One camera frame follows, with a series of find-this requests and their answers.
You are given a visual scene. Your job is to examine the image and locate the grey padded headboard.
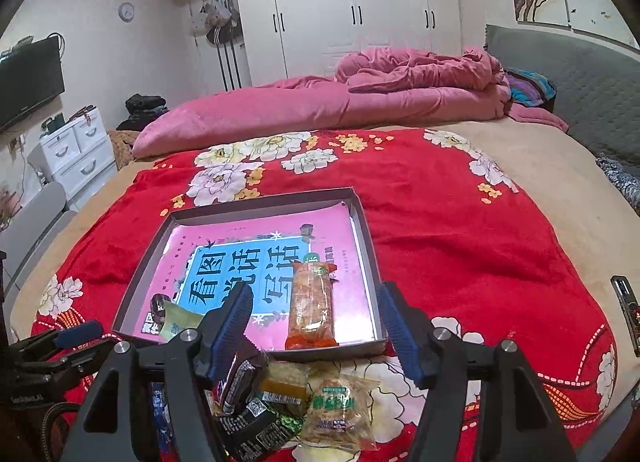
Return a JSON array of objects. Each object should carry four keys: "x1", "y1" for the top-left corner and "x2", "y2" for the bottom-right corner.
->
[{"x1": 484, "y1": 24, "x2": 640, "y2": 167}]

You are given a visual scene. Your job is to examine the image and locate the grey patterned pillow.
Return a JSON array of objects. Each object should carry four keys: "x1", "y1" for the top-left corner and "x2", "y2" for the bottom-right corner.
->
[{"x1": 595, "y1": 154, "x2": 640, "y2": 215}]

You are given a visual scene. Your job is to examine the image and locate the colourful striped cloth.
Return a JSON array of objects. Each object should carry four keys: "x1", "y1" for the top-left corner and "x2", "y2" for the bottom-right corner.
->
[{"x1": 505, "y1": 68, "x2": 557, "y2": 110}]

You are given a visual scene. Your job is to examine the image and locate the shallow grey cardboard box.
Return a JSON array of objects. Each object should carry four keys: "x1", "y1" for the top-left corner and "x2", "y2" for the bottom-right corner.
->
[{"x1": 111, "y1": 186, "x2": 390, "y2": 355}]

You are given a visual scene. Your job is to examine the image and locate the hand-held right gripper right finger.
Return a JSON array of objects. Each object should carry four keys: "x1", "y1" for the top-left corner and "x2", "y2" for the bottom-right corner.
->
[{"x1": 376, "y1": 282, "x2": 571, "y2": 462}]

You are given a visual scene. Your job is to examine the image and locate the dark blue candy bar packet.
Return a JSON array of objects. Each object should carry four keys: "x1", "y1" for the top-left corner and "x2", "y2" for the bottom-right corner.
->
[{"x1": 219, "y1": 342, "x2": 267, "y2": 415}]

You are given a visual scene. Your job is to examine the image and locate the clear round cake packet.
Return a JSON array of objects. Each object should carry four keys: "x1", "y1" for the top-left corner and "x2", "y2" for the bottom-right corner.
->
[{"x1": 299, "y1": 364, "x2": 383, "y2": 452}]

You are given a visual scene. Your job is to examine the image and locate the black television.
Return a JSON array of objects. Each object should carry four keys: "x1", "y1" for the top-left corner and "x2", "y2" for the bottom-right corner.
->
[{"x1": 0, "y1": 36, "x2": 66, "y2": 133}]

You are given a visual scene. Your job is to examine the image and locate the orange snack packet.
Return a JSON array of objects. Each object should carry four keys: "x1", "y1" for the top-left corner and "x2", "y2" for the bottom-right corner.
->
[{"x1": 285, "y1": 253, "x2": 338, "y2": 350}]

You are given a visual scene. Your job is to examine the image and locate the pile of dark clothes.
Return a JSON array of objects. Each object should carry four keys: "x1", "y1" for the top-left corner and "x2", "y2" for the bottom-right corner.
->
[{"x1": 117, "y1": 94, "x2": 171, "y2": 133}]

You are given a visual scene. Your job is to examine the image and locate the blue snack packet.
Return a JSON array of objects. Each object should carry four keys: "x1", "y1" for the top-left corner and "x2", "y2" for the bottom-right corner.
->
[{"x1": 149, "y1": 382, "x2": 175, "y2": 445}]

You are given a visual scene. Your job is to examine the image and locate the pink book with blue panel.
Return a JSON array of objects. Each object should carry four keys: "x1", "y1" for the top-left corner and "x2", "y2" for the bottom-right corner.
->
[{"x1": 131, "y1": 202, "x2": 378, "y2": 348}]

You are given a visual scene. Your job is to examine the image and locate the small metal tool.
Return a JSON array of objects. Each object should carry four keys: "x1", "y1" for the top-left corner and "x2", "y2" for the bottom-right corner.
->
[{"x1": 611, "y1": 276, "x2": 640, "y2": 358}]

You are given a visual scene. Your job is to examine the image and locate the red floral blanket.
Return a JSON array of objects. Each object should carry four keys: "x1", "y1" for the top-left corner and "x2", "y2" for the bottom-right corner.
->
[{"x1": 30, "y1": 128, "x2": 618, "y2": 462}]

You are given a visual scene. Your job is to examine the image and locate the hanging hats and bags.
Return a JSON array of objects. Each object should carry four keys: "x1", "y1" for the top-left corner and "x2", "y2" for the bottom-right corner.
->
[{"x1": 190, "y1": 0, "x2": 241, "y2": 47}]

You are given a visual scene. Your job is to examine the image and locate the pale green snack packet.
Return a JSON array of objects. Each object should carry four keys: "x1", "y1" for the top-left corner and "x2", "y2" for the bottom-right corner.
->
[{"x1": 159, "y1": 301, "x2": 206, "y2": 345}]

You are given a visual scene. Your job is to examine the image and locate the black and green snack packet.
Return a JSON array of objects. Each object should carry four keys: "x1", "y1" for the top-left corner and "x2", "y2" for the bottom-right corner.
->
[{"x1": 214, "y1": 401, "x2": 303, "y2": 462}]

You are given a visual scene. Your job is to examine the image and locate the yellow snack packet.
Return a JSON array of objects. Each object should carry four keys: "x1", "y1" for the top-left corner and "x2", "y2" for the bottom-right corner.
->
[{"x1": 260, "y1": 362, "x2": 309, "y2": 405}]

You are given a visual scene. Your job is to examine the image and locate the brown wicker basket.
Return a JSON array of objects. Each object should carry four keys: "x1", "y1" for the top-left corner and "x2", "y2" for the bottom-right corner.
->
[{"x1": 107, "y1": 129, "x2": 143, "y2": 170}]

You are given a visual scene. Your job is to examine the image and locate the pink quilt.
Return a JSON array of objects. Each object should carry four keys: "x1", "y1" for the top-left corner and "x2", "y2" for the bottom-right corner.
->
[{"x1": 132, "y1": 46, "x2": 571, "y2": 160}]

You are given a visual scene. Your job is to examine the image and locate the white wardrobe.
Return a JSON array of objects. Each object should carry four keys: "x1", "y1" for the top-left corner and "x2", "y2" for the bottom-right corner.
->
[{"x1": 155, "y1": 0, "x2": 463, "y2": 92}]

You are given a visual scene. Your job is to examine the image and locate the white drawer cabinet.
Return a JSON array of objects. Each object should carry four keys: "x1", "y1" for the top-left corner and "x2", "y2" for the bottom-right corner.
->
[{"x1": 39, "y1": 106, "x2": 118, "y2": 210}]

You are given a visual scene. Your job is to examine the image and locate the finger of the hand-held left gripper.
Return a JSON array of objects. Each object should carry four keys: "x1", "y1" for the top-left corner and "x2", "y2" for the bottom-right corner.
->
[
  {"x1": 20, "y1": 338, "x2": 123, "y2": 384},
  {"x1": 7, "y1": 321, "x2": 104, "y2": 359}
]

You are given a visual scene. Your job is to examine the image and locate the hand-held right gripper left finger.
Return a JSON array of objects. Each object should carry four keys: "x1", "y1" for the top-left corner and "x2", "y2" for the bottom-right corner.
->
[{"x1": 60, "y1": 283, "x2": 256, "y2": 462}]

